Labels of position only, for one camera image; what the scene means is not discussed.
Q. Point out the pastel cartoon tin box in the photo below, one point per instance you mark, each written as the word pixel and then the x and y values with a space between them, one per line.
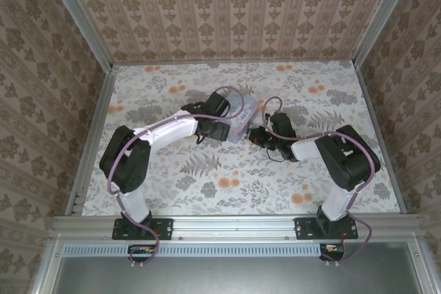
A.
pixel 243 118

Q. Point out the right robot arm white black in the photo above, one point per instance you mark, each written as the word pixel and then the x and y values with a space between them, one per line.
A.
pixel 351 163

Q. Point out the floral table cover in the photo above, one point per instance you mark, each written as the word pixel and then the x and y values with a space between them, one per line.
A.
pixel 241 187

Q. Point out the small connector board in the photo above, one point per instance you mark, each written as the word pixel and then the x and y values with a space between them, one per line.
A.
pixel 331 249
pixel 141 250

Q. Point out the grey metal sheet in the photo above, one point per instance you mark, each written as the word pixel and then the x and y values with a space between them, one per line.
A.
pixel 241 276

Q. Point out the aluminium cross rail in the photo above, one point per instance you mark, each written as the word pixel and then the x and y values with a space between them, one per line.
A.
pixel 234 227

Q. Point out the aluminium side rail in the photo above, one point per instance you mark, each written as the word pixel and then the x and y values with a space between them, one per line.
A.
pixel 91 142
pixel 380 135

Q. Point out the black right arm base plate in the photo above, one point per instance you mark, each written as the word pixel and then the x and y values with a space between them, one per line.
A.
pixel 305 228

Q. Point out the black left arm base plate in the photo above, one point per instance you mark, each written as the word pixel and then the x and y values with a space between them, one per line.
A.
pixel 162 228

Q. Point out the aluminium frame post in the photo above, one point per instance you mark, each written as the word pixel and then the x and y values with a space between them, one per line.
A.
pixel 377 18
pixel 81 22

